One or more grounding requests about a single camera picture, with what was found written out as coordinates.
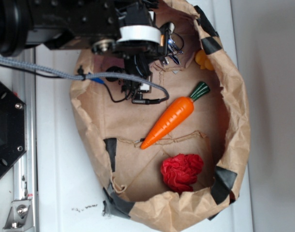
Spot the yellow rubber duck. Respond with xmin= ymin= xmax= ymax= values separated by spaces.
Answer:
xmin=195 ymin=49 xmax=214 ymax=71

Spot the brown paper bag bin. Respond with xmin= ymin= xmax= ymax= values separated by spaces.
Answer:
xmin=70 ymin=0 xmax=250 ymax=232

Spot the orange plastic carrot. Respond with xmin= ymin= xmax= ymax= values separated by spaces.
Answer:
xmin=140 ymin=82 xmax=210 ymax=149

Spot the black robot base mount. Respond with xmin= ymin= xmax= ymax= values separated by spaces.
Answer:
xmin=0 ymin=81 xmax=26 ymax=180

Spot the red crumpled cloth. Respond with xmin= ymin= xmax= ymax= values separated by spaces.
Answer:
xmin=160 ymin=154 xmax=204 ymax=194

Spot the aluminium frame rail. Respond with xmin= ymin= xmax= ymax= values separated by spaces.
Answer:
xmin=2 ymin=70 xmax=39 ymax=232

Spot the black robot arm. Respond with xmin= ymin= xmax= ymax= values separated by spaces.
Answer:
xmin=0 ymin=0 xmax=175 ymax=59

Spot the grey braided cable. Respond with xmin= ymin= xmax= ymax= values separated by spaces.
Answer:
xmin=0 ymin=53 xmax=170 ymax=102

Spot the silver key bunch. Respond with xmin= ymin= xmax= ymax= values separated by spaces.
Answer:
xmin=159 ymin=22 xmax=185 ymax=67

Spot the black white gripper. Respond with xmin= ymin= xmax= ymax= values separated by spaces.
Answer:
xmin=92 ymin=0 xmax=174 ymax=63

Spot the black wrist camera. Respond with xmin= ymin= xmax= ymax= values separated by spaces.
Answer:
xmin=105 ymin=53 xmax=163 ymax=105

